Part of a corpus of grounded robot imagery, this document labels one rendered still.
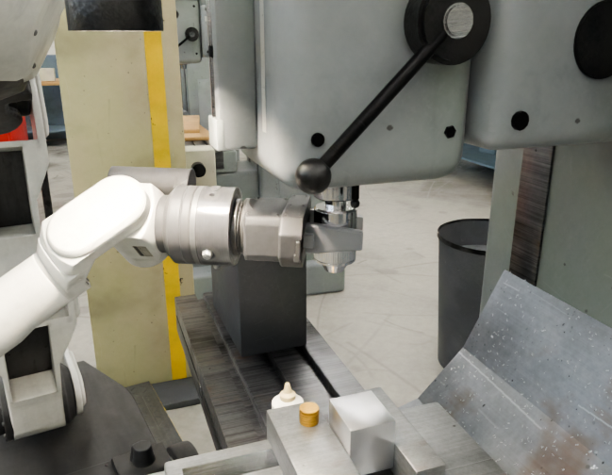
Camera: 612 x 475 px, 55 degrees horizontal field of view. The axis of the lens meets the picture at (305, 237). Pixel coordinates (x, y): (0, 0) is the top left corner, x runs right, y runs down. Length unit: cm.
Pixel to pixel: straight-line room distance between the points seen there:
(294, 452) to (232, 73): 38
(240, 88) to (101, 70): 174
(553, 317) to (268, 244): 47
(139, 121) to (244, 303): 143
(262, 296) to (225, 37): 53
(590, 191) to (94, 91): 180
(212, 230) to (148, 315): 193
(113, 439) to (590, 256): 109
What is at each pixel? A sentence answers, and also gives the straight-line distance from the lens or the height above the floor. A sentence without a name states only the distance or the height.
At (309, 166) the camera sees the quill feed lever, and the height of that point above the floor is 134.
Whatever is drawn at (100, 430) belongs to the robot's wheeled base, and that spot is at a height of 57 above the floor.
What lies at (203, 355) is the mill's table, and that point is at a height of 92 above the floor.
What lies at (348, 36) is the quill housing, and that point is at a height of 144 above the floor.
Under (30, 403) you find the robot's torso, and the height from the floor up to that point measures 73.
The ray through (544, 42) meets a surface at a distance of 59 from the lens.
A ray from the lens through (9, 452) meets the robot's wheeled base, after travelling 154.
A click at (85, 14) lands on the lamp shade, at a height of 146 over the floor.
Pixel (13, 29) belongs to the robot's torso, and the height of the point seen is 145.
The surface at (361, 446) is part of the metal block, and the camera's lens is 65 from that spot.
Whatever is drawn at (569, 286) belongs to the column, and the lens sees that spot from 91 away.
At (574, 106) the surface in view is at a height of 138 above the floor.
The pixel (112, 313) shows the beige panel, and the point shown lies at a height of 39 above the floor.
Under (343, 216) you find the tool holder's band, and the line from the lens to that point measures 62.
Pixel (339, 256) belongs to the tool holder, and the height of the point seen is 122.
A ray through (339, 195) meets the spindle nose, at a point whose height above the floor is 129.
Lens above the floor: 144
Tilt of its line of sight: 19 degrees down
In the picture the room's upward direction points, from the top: straight up
